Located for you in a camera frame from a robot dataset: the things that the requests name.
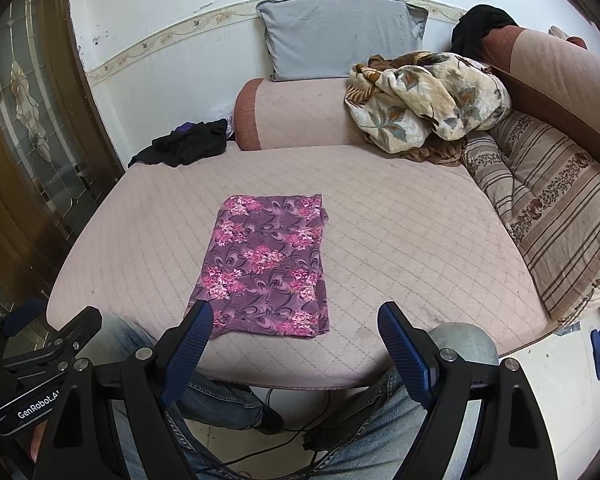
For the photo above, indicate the person's right leg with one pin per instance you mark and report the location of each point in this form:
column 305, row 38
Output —
column 380, row 430

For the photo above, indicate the person's left hand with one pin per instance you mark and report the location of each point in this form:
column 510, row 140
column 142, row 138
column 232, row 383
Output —
column 39, row 440

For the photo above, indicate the black clothes pile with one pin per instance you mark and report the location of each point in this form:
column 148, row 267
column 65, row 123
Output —
column 185, row 147

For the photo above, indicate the purple floral garment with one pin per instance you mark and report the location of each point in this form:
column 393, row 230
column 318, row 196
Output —
column 265, row 265

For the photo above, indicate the person's left leg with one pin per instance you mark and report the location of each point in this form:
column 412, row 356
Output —
column 215, row 395

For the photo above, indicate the black power adapter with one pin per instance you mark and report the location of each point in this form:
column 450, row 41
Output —
column 320, row 439

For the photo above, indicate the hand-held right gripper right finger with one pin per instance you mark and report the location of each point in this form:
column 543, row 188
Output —
column 405, row 355

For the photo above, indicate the person's leg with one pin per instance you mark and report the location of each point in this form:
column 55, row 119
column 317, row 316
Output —
column 215, row 395
column 380, row 430

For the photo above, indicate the cream floral blanket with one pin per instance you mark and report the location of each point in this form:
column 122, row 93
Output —
column 420, row 100

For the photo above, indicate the pink quilted sofa bed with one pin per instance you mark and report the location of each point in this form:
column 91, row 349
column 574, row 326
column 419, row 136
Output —
column 405, row 240

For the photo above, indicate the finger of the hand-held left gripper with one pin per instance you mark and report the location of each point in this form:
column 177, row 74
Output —
column 75, row 330
column 25, row 317

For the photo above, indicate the striped brown quilt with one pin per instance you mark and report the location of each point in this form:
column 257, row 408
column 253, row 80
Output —
column 555, row 210

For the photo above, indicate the blue slipper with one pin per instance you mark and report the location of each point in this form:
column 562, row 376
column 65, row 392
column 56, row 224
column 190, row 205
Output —
column 598, row 360

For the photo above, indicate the person's dark shoe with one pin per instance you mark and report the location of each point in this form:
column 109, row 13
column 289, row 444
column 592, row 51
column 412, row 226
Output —
column 271, row 420

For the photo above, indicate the grey pillow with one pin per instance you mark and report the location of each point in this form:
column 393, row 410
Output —
column 337, row 37

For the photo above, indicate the small purple cloth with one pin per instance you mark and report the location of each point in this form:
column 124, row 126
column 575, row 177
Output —
column 184, row 128

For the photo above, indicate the wooden door with glass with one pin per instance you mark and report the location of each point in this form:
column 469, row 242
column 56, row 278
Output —
column 40, row 135

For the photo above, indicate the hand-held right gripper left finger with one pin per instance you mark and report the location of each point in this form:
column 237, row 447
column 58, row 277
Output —
column 187, row 350

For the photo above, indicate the black cloth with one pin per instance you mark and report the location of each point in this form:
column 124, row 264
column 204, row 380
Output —
column 480, row 27

